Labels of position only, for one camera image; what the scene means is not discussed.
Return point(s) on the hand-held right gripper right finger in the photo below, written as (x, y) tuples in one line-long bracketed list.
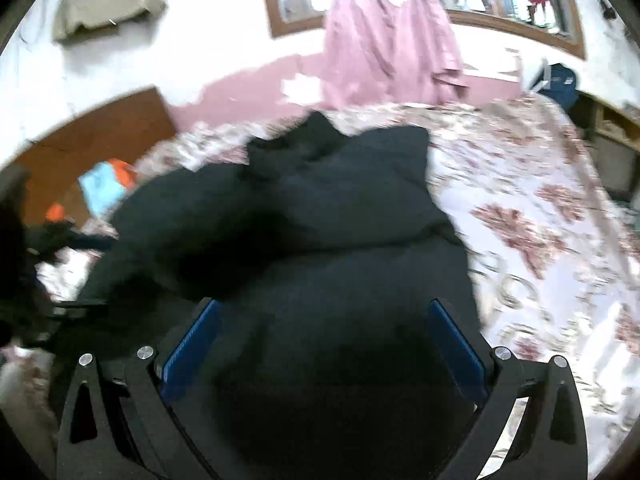
[(457, 350)]

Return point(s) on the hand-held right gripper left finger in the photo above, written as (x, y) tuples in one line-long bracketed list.
[(190, 350)]

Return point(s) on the black padded jacket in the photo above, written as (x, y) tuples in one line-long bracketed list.
[(325, 240)]

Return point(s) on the blue and orange cloth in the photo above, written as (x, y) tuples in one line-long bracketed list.
[(102, 187)]

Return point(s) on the brown wooden headboard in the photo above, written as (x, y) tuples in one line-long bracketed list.
[(100, 135)]

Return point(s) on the floral satin bedspread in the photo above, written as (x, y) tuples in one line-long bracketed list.
[(525, 200)]

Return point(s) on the wooden shelf unit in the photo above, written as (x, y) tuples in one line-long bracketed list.
[(612, 140)]

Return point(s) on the dark blue backpack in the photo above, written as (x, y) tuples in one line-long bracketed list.
[(557, 85)]

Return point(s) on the pink curtain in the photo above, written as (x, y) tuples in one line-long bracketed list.
[(370, 45)]

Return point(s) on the beige cloth on wall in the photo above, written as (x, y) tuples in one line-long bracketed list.
[(107, 5)]

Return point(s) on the wooden window frame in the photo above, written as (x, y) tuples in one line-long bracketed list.
[(280, 15)]

